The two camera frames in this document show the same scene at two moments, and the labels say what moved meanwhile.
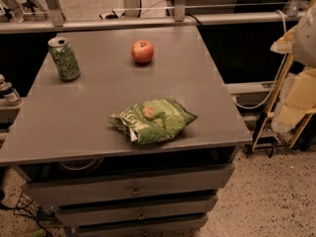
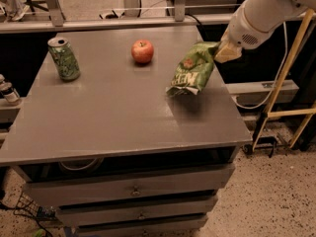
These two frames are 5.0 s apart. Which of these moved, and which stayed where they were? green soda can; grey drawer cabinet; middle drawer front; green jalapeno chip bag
Moved: green jalapeno chip bag
Stayed: green soda can; grey drawer cabinet; middle drawer front
